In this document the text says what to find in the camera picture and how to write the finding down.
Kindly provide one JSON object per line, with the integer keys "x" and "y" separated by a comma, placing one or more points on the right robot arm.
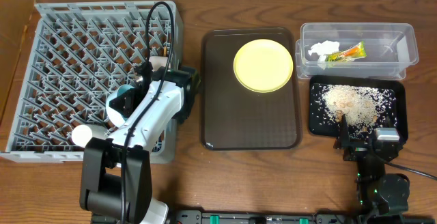
{"x": 383, "y": 196}

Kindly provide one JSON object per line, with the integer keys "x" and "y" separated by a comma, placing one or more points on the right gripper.
{"x": 357, "y": 147}

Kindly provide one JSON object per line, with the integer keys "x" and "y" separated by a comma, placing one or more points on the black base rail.
{"x": 198, "y": 217}

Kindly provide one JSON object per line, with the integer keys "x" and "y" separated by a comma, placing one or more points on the light blue bowl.
{"x": 116, "y": 117}

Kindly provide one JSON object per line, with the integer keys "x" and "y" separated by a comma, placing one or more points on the white cup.
{"x": 83, "y": 133}

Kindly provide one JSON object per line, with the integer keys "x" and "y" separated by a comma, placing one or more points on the grey plastic dish rack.
{"x": 81, "y": 53}

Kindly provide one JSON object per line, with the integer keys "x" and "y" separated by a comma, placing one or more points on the dark brown serving tray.
{"x": 236, "y": 118}

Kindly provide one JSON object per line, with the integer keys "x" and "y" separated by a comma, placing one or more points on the pink white bowl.
{"x": 157, "y": 62}

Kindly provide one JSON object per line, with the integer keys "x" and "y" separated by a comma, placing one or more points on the black waste tray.
{"x": 393, "y": 103}

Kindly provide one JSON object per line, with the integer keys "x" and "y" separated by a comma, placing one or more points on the green orange snack wrapper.
{"x": 355, "y": 52}

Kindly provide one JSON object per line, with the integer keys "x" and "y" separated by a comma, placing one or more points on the clear plastic bin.
{"x": 390, "y": 49}

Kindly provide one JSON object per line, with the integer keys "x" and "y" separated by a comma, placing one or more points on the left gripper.
{"x": 127, "y": 102}

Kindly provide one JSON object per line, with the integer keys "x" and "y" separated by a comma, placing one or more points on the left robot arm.
{"x": 116, "y": 176}

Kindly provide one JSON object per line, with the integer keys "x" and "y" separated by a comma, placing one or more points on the spilled rice food waste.
{"x": 358, "y": 104}

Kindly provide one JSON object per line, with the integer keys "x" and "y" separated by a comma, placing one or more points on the white tissue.
{"x": 323, "y": 50}

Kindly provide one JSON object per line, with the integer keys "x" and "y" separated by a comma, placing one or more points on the yellow round plate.
{"x": 263, "y": 66}

